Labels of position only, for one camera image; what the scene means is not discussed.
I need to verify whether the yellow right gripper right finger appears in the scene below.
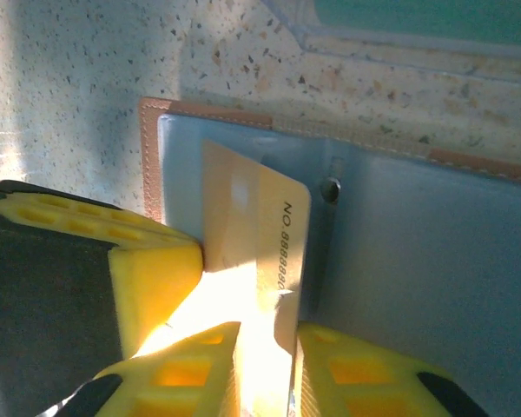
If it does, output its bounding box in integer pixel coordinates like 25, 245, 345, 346
293, 321, 491, 417

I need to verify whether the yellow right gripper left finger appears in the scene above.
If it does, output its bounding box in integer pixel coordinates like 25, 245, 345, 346
69, 320, 242, 417

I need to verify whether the gold credit card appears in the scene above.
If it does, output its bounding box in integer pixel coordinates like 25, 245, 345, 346
201, 138, 313, 417

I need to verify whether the brown leather card holder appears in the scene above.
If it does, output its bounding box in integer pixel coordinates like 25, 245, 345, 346
137, 96, 521, 417

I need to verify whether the teal credit card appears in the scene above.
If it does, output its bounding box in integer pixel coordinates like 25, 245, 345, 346
312, 0, 521, 34

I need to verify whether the clear acrylic card stand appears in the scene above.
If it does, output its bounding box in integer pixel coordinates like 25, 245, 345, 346
260, 0, 521, 86

